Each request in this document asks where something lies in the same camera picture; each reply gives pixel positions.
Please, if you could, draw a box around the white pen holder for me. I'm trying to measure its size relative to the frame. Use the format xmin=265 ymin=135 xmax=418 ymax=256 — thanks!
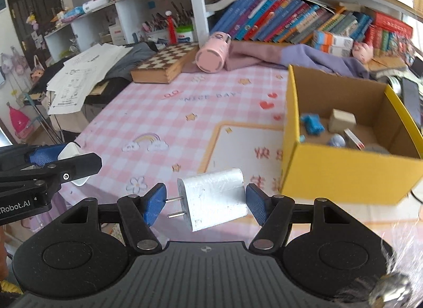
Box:
xmin=142 ymin=13 xmax=171 ymax=42

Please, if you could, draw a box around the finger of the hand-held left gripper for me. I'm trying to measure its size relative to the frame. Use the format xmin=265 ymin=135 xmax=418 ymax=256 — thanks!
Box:
xmin=0 ymin=152 xmax=102 ymax=196
xmin=0 ymin=144 xmax=67 ymax=173

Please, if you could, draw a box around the blue item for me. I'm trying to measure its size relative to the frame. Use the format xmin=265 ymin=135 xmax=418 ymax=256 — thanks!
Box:
xmin=299 ymin=114 xmax=324 ymax=137

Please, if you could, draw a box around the pink cloth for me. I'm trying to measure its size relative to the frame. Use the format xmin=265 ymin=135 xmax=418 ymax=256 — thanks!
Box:
xmin=182 ymin=41 xmax=291 ymax=72

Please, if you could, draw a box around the orange white carton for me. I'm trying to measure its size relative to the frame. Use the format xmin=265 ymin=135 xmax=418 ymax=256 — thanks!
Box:
xmin=317 ymin=44 xmax=352 ymax=58
xmin=312 ymin=30 xmax=354 ymax=49

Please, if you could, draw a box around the white plastic object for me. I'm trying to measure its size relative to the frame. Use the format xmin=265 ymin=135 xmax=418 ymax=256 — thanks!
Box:
xmin=57 ymin=142 xmax=90 ymax=187

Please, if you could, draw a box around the white red label box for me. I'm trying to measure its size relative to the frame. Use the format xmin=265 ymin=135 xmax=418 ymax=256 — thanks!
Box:
xmin=108 ymin=24 xmax=127 ymax=46

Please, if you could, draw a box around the small red white box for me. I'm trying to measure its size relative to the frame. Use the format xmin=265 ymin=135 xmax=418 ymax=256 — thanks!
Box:
xmin=343 ymin=128 xmax=365 ymax=150

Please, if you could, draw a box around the pink pig plush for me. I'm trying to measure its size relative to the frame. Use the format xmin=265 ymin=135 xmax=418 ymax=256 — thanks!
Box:
xmin=351 ymin=43 xmax=374 ymax=63

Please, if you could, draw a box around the pink hanging bag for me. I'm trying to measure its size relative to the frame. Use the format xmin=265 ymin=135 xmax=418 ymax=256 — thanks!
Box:
xmin=6 ymin=101 xmax=32 ymax=140

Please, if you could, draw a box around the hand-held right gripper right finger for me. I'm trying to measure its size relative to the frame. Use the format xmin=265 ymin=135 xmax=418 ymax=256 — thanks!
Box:
xmin=245 ymin=183 xmax=356 ymax=252

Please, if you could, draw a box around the small beige box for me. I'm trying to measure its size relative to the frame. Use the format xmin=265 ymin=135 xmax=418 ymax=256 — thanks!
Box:
xmin=328 ymin=108 xmax=357 ymax=134

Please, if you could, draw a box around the red boxed book set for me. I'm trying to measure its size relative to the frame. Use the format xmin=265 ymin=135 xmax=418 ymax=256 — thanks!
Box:
xmin=364 ymin=12 xmax=415 ymax=60

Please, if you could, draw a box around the grey cloth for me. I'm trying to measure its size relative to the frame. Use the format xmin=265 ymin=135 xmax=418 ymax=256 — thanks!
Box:
xmin=106 ymin=42 xmax=159 ymax=81

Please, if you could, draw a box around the stack of printed papers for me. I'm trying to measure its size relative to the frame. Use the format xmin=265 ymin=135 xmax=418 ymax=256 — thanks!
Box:
xmin=46 ymin=43 xmax=133 ymax=116

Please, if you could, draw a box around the red glue bottle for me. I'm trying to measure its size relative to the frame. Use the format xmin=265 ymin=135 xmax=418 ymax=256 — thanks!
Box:
xmin=165 ymin=10 xmax=177 ymax=45

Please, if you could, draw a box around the white spray bottle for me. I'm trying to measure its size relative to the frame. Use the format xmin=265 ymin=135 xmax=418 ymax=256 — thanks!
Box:
xmin=327 ymin=133 xmax=347 ymax=147

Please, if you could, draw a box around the black tablet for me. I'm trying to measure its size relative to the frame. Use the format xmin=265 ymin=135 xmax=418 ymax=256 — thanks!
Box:
xmin=401 ymin=78 xmax=423 ymax=126

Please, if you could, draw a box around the blue white tissue pack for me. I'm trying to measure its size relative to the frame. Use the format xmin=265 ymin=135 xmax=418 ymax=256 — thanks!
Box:
xmin=61 ymin=6 xmax=86 ymax=21

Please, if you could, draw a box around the pink cup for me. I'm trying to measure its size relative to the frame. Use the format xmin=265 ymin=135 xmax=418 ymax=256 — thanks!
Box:
xmin=195 ymin=31 xmax=232 ymax=74

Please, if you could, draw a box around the row of colourful books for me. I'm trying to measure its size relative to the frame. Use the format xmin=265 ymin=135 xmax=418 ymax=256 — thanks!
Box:
xmin=210 ymin=0 xmax=374 ymax=46

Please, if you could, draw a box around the yellow cardboard box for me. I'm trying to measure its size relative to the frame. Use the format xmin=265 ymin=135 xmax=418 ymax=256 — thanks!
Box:
xmin=280 ymin=65 xmax=423 ymax=205

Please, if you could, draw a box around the purple cloth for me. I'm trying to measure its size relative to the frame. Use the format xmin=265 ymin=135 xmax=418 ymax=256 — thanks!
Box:
xmin=281 ymin=44 xmax=371 ymax=80

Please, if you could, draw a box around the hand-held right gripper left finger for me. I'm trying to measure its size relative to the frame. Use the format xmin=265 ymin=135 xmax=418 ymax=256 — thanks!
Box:
xmin=59 ymin=182 xmax=167 ymax=252

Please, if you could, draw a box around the white charger plug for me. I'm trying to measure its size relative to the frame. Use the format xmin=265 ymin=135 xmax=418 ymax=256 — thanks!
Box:
xmin=167 ymin=168 xmax=248 ymax=232

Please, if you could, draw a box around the white bookshelf unit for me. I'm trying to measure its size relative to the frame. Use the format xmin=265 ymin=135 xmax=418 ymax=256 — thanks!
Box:
xmin=43 ymin=0 xmax=423 ymax=60

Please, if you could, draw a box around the white green tub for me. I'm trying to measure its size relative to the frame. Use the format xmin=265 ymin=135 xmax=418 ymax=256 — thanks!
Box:
xmin=175 ymin=25 xmax=194 ymax=43

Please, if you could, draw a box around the pink checkered desktop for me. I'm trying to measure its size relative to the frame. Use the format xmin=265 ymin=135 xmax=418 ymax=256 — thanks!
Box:
xmin=58 ymin=65 xmax=423 ymax=252

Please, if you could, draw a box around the white long box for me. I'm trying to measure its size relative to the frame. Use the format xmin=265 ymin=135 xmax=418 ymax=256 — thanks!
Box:
xmin=82 ymin=0 xmax=110 ymax=14

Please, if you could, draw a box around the wooden chess board box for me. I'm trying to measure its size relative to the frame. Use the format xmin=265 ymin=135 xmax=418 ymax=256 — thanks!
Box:
xmin=130 ymin=42 xmax=200 ymax=84

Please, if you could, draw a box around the dark side table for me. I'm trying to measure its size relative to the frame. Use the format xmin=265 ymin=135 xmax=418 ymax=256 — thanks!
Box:
xmin=23 ymin=76 xmax=133 ymax=130

